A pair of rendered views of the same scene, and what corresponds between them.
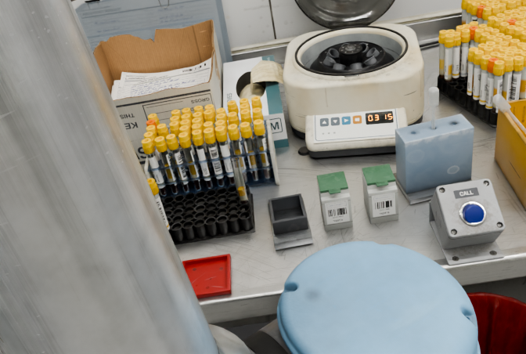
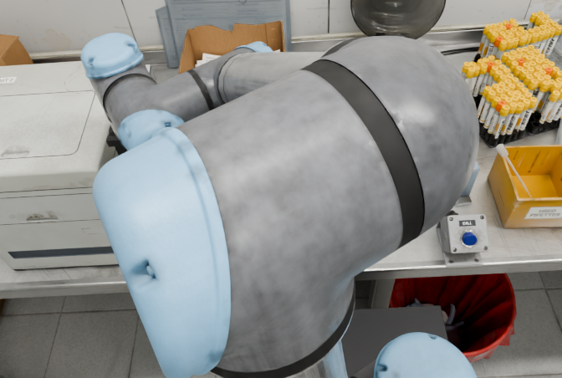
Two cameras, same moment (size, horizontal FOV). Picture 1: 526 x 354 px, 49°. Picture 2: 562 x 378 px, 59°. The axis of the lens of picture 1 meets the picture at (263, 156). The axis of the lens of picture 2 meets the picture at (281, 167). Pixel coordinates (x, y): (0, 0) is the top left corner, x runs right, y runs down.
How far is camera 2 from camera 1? 0.33 m
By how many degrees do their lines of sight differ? 17
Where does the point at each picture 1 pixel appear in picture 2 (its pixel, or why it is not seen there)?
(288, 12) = (342, 14)
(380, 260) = (431, 352)
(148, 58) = (225, 44)
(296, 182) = not seen: hidden behind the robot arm
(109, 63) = (193, 45)
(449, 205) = (454, 231)
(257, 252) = not seen: hidden behind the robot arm
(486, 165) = (481, 183)
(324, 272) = (401, 359)
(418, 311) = not seen: outside the picture
